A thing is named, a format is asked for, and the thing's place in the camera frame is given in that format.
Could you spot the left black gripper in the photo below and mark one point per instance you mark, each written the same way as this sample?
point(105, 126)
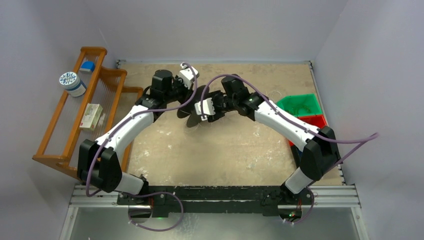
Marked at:
point(187, 93)

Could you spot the black cable spool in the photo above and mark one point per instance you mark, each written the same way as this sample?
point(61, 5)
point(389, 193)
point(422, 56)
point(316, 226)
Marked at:
point(190, 111)

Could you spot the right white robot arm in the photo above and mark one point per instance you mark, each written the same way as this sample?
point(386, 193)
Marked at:
point(249, 102)

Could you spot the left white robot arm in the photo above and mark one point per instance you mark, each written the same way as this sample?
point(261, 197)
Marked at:
point(99, 161)

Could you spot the green plastic bin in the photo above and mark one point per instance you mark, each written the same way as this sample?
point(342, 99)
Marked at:
point(300, 105)

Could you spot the wooden rack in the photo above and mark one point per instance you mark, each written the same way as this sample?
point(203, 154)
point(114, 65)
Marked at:
point(59, 146)

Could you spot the white red carton box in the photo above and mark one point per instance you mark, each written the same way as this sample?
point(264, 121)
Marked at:
point(90, 117)

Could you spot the black plastic bin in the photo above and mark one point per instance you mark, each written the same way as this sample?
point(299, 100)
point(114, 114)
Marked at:
point(296, 155)

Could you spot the blue white small box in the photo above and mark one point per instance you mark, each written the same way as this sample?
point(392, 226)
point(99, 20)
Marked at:
point(87, 67)

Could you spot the red plastic bin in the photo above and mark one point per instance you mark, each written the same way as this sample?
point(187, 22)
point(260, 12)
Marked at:
point(316, 120)

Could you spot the blue white round tin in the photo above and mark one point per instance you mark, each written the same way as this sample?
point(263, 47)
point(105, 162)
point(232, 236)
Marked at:
point(72, 84)

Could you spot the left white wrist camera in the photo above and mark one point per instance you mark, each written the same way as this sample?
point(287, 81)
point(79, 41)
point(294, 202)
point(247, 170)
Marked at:
point(187, 75)

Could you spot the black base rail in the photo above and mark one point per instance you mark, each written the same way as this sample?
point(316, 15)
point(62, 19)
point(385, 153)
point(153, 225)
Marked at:
point(267, 200)

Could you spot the aluminium frame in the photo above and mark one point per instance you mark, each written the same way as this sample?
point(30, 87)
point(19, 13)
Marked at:
point(336, 215)

